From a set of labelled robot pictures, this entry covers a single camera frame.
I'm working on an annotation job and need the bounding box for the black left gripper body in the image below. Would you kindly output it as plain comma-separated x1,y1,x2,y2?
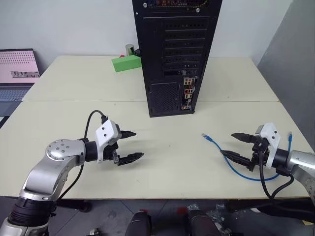
102,124,124,165

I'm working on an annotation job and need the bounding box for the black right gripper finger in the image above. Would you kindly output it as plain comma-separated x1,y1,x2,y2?
230,132,257,144
220,150,254,168

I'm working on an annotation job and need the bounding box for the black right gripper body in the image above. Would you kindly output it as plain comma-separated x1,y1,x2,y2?
247,136,271,172

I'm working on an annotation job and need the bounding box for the black table base bar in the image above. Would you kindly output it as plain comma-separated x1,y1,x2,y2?
225,197,315,223
56,199,92,213

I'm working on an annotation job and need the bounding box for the dark rounded shape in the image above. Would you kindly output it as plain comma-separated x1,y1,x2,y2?
125,209,153,236
187,208,222,236

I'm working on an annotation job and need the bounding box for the green rectangular box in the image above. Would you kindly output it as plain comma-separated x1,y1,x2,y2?
111,55,142,73

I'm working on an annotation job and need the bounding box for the black computer tower case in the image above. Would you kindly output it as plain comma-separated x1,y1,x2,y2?
131,0,223,118

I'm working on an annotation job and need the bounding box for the grey partition panel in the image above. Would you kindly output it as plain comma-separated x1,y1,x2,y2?
255,0,315,128

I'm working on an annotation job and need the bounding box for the grey laptop with pink screen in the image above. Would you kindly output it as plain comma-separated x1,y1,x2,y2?
0,48,41,118

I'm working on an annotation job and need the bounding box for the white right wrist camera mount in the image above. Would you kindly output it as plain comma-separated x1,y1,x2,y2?
255,122,282,169

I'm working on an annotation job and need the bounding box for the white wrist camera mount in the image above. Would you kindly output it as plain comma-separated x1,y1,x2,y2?
255,122,282,169
95,119,122,164

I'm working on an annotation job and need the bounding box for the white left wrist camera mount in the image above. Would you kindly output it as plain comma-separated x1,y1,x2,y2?
95,119,122,164

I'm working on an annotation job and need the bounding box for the blue ethernet cable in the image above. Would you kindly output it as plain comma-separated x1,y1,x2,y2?
201,131,294,182

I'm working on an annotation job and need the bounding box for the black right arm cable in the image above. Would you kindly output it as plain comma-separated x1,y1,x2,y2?
257,149,295,200

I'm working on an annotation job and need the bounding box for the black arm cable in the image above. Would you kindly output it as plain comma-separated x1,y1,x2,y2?
257,149,295,200
55,110,109,201

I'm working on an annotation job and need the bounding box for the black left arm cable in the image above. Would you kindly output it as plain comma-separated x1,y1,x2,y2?
55,110,109,201

